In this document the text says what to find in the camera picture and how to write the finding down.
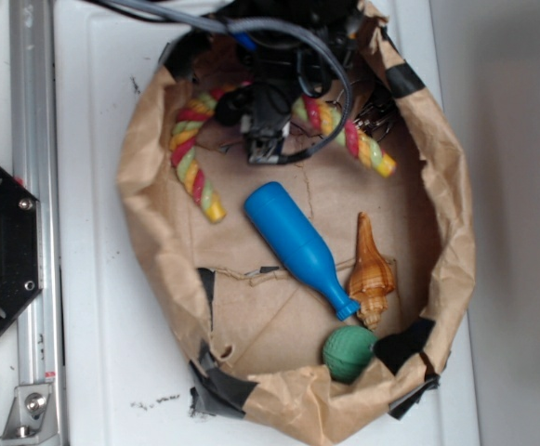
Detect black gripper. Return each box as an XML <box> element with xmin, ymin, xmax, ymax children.
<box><xmin>215</xmin><ymin>46</ymin><xmax>325</xmax><ymax>164</ymax></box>

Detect aluminium extrusion rail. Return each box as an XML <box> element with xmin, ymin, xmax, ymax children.
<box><xmin>7</xmin><ymin>0</ymin><xmax>66</xmax><ymax>446</ymax></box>

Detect white plastic tray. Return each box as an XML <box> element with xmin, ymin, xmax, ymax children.
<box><xmin>51</xmin><ymin>0</ymin><xmax>482</xmax><ymax>446</ymax></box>

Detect grey cable bundle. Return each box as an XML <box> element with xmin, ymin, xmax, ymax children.
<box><xmin>96</xmin><ymin>0</ymin><xmax>355</xmax><ymax>164</ymax></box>

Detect multicolored twisted rope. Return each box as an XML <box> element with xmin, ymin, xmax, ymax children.
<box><xmin>168</xmin><ymin>84</ymin><xmax>398</xmax><ymax>225</ymax></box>

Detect green foam ball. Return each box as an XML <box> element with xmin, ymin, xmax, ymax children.
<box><xmin>322</xmin><ymin>325</ymin><xmax>378</xmax><ymax>384</ymax></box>

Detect metal corner bracket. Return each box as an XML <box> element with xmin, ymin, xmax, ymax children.
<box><xmin>0</xmin><ymin>383</ymin><xmax>61</xmax><ymax>445</ymax></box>

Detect orange spiral seashell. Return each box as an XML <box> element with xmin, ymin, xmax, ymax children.
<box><xmin>347</xmin><ymin>212</ymin><xmax>396</xmax><ymax>331</ymax></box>

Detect metal key ring with keys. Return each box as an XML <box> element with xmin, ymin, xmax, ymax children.
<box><xmin>329</xmin><ymin>79</ymin><xmax>399</xmax><ymax>140</ymax></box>

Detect blue plastic bottle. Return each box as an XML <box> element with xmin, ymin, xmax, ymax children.
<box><xmin>244</xmin><ymin>182</ymin><xmax>360</xmax><ymax>321</ymax></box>

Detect brown paper bag bin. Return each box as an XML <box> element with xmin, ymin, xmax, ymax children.
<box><xmin>117</xmin><ymin>5</ymin><xmax>476</xmax><ymax>445</ymax></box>

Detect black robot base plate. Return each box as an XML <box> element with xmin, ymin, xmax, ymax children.
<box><xmin>0</xmin><ymin>144</ymin><xmax>44</xmax><ymax>358</ymax></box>

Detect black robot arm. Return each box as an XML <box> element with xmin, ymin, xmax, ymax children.
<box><xmin>212</xmin><ymin>1</ymin><xmax>363</xmax><ymax>165</ymax></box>

